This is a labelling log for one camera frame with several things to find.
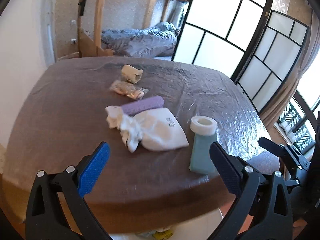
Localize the teal rectangular box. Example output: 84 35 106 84
189 133 217 177

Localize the yellow paper packaging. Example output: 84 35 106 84
152 229 174 240

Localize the white drawstring pouch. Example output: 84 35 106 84
133 108 189 152

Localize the clear plastic snack wrapper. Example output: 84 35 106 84
110 80 149 100

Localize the white tape roll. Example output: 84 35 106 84
190 115 217 136

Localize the white trash bin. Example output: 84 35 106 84
111 209 223 239

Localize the black framed sliding screen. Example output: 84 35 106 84
172 0 309 112

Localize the beige curtain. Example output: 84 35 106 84
259 10 319 129

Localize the grey blue duvet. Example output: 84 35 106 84
101 22 181 58

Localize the white door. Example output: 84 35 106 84
40 0 56 67

